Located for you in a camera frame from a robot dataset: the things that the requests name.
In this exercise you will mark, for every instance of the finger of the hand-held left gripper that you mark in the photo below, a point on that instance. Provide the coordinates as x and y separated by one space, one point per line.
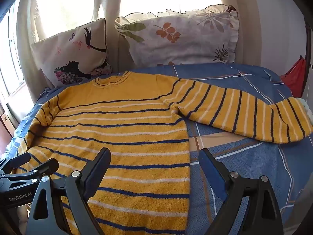
44 167
11 164

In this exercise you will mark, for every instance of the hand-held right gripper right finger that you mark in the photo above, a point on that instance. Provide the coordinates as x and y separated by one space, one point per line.
210 170

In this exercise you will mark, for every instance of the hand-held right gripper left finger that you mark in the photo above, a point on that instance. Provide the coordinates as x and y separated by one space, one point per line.
94 176

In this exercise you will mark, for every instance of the yellow striped knit sweater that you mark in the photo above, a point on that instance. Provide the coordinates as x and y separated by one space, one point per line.
122 127

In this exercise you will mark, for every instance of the blue plaid bed sheet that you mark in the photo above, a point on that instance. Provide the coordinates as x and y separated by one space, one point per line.
244 176

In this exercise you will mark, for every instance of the cream pillow with figure print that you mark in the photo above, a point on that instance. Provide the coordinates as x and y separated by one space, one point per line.
68 53

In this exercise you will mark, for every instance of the pale green cloth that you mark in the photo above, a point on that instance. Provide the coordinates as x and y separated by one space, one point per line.
308 107

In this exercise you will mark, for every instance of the red cloth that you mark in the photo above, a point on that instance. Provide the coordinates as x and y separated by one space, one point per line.
294 78

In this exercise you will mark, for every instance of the white ruffled leaf print pillow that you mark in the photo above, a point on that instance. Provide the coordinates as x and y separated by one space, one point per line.
183 46

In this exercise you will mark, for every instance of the cream curtain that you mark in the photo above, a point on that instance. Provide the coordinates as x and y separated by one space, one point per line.
107 5

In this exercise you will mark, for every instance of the window frame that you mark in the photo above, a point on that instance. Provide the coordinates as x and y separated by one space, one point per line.
9 53

